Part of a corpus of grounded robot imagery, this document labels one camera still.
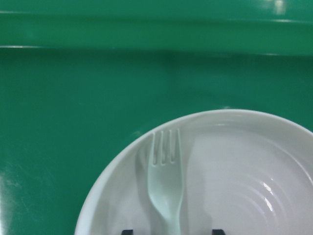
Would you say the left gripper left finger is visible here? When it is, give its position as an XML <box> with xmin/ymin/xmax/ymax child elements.
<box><xmin>121</xmin><ymin>230</ymin><xmax>134</xmax><ymax>235</ymax></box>

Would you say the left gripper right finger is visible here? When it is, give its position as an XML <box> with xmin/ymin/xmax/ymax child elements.
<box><xmin>212</xmin><ymin>229</ymin><xmax>224</xmax><ymax>235</ymax></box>

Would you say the pale green plastic fork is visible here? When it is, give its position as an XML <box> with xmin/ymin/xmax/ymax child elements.
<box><xmin>147</xmin><ymin>129</ymin><xmax>184</xmax><ymax>235</ymax></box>

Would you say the white round plate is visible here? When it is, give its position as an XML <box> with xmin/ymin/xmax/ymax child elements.
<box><xmin>75</xmin><ymin>110</ymin><xmax>313</xmax><ymax>235</ymax></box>

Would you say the green plastic tray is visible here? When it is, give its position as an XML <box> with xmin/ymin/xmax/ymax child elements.
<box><xmin>0</xmin><ymin>0</ymin><xmax>313</xmax><ymax>235</ymax></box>

